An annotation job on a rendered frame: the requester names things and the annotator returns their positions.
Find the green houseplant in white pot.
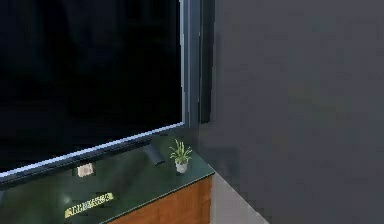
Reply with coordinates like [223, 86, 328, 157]
[168, 138, 194, 175]

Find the wooden cabinet with dark top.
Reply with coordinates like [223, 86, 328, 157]
[0, 131, 216, 224]

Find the black television set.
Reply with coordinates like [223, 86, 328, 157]
[0, 0, 216, 186]

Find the small beige box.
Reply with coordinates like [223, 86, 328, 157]
[76, 163, 95, 178]

